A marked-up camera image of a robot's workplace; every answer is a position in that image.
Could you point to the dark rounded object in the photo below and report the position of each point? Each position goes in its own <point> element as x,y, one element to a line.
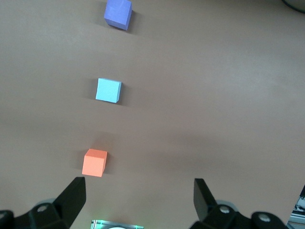
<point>296,4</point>

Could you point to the orange foam cube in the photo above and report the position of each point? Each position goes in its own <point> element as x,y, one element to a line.
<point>94,164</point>

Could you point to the light blue foam cube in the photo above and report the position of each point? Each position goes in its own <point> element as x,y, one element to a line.
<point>107,90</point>

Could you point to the purple foam cube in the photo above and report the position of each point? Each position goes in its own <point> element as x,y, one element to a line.
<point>118,13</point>

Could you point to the grey equipment beside table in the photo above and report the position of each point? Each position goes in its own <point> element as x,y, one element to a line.
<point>299,210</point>

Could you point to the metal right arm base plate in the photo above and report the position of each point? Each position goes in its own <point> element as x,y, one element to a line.
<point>116,224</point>

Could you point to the brown table cover sheet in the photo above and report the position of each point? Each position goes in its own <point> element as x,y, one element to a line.
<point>190,95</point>

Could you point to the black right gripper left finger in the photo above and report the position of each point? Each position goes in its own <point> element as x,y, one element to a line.
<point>59,210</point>

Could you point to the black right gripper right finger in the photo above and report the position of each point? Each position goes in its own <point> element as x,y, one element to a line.
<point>214,214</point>

